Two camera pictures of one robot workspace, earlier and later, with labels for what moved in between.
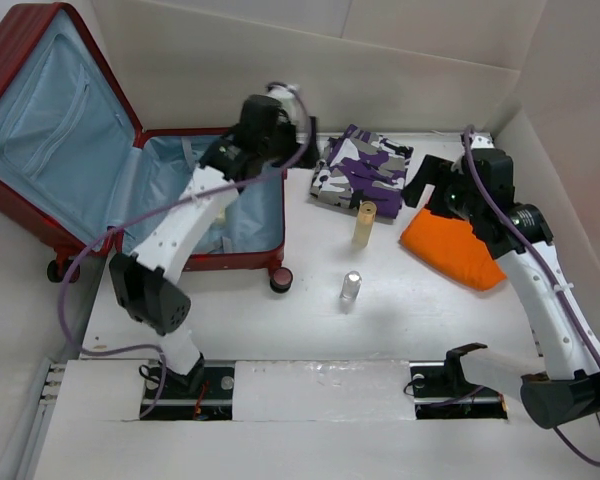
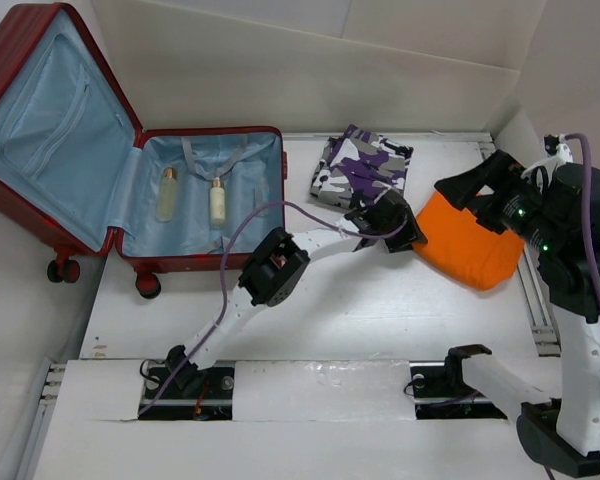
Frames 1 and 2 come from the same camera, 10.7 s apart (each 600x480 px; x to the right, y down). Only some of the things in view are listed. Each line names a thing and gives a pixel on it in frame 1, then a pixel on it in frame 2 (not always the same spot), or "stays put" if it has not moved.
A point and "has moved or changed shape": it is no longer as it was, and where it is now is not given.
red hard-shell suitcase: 65,161 stays put
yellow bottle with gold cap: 364,225 has moved or changed shape
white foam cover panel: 323,390 stays put
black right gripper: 436,171 → 506,175
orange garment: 450,245 stays put
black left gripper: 289,128 → 408,238
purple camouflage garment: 358,167 stays put
